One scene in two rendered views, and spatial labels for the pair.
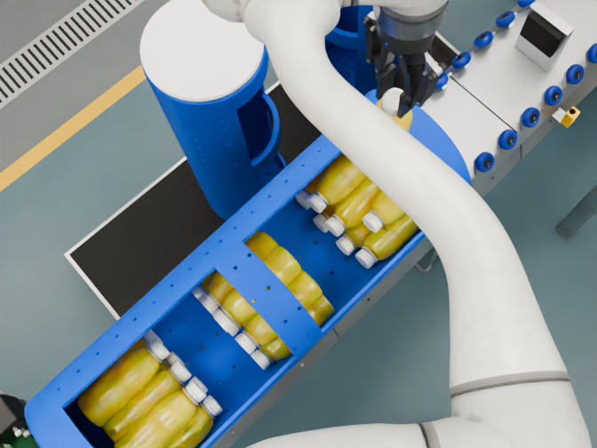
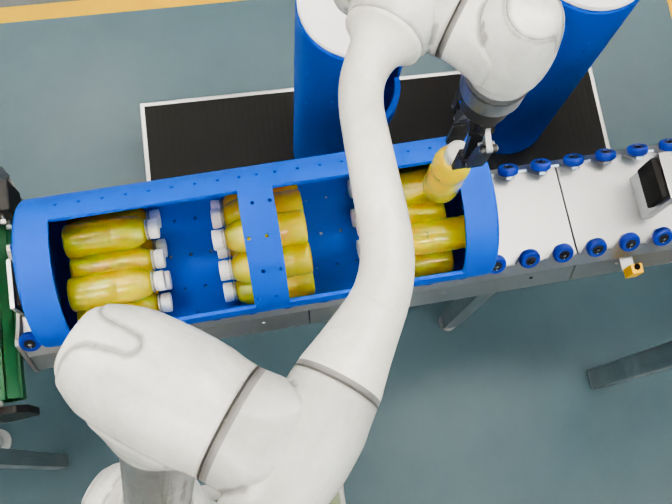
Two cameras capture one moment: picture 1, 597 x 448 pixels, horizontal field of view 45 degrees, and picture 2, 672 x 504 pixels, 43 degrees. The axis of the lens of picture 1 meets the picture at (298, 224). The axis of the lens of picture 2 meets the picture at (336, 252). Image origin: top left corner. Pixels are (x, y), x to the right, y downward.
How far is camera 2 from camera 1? 33 cm
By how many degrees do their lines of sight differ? 5
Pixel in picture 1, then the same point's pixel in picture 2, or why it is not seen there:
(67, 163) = (196, 24)
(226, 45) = not seen: hidden behind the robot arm
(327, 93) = (361, 109)
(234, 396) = (189, 307)
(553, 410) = (344, 410)
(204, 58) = not seen: hidden behind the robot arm
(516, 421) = (315, 400)
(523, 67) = (624, 201)
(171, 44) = not seen: outside the picture
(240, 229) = (277, 175)
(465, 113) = (545, 207)
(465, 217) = (389, 255)
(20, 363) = (44, 173)
